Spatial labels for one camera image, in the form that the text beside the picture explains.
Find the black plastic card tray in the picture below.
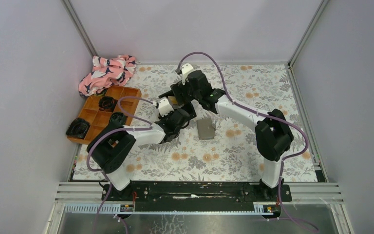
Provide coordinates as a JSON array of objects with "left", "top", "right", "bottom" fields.
[{"left": 159, "top": 91, "right": 197, "bottom": 128}]

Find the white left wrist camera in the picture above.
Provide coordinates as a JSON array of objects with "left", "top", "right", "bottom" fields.
[{"left": 153, "top": 97, "right": 174, "bottom": 117}]

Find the dark rolled belt upper compartment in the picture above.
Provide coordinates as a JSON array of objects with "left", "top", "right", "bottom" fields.
[{"left": 98, "top": 96, "right": 117, "bottom": 113}]

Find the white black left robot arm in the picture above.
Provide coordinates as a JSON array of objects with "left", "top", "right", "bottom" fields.
[{"left": 87, "top": 105, "right": 197, "bottom": 200}]

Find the orange compartment organizer tray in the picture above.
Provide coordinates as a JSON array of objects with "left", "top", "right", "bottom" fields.
[{"left": 67, "top": 85, "right": 141, "bottom": 144}]

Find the dark rolled belt outside tray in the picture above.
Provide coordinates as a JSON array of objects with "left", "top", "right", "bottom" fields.
[{"left": 66, "top": 117, "right": 90, "bottom": 139}]

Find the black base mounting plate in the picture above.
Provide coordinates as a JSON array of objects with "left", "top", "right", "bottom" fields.
[{"left": 101, "top": 181, "right": 292, "bottom": 212}]

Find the dark rolled belt compartment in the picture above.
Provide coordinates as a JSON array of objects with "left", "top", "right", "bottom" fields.
[
  {"left": 98, "top": 96, "right": 117, "bottom": 113},
  {"left": 109, "top": 112, "right": 127, "bottom": 125}
]

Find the floral patterned table mat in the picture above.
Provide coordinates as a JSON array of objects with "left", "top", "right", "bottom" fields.
[{"left": 72, "top": 63, "right": 319, "bottom": 183}]

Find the dark rolled belt right compartment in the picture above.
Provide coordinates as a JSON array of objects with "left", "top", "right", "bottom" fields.
[{"left": 109, "top": 112, "right": 127, "bottom": 125}]

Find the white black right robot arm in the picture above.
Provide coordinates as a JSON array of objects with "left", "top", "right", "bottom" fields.
[{"left": 171, "top": 69, "right": 294, "bottom": 201}]

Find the pink navy patterned cloth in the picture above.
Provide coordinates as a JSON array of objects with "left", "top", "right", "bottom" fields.
[{"left": 78, "top": 55, "right": 136, "bottom": 97}]

